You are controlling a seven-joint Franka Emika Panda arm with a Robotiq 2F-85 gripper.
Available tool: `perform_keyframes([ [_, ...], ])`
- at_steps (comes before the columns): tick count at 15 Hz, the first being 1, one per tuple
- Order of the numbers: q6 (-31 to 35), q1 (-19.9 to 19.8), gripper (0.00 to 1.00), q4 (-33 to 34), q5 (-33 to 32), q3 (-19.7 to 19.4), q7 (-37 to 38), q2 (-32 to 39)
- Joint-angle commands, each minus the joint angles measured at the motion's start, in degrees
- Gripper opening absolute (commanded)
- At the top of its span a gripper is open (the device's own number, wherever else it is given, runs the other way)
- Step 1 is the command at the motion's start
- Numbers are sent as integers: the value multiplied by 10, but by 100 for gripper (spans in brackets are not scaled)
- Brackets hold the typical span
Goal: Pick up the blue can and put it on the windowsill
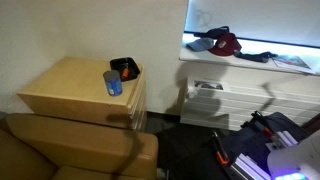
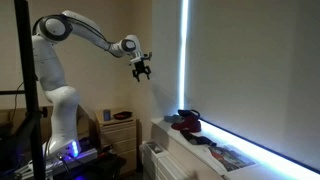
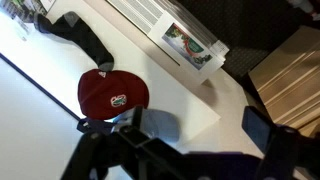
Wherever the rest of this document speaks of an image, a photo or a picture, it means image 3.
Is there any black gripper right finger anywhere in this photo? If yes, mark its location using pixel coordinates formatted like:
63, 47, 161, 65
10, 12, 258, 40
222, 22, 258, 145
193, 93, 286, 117
241, 105, 302, 180

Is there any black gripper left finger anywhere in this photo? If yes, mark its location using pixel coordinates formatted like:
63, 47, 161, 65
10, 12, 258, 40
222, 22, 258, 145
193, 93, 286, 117
113, 105, 188, 180

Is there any white windowsill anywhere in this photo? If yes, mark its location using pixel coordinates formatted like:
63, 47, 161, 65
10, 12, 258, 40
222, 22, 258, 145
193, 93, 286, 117
0, 0, 264, 180

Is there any light blue cap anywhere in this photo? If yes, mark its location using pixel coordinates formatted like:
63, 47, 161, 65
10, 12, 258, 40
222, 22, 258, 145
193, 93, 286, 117
113, 108, 181, 143

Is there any red baseball cap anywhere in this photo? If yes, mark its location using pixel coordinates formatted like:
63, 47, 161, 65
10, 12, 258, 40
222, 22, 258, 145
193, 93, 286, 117
77, 68, 150, 121

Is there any navy blue cap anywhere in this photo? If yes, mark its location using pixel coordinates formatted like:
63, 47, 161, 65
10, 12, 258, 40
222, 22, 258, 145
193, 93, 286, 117
76, 117, 116, 135

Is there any light wooden dresser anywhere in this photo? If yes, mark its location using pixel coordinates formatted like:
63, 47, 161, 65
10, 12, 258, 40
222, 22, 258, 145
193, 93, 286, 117
248, 24, 320, 138

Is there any printed leaflet on heater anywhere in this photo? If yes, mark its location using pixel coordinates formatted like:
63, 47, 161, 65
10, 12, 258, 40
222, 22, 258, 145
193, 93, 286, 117
162, 22, 213, 71

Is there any dark grey sock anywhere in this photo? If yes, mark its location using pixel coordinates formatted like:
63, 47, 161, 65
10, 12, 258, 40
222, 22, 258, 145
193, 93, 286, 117
33, 11, 115, 72

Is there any open picture magazine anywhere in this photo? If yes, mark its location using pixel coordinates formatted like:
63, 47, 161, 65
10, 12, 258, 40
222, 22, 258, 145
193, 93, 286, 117
0, 0, 56, 34

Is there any white wall heater unit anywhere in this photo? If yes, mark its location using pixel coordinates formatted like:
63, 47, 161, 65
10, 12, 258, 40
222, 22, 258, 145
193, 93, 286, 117
106, 0, 231, 84

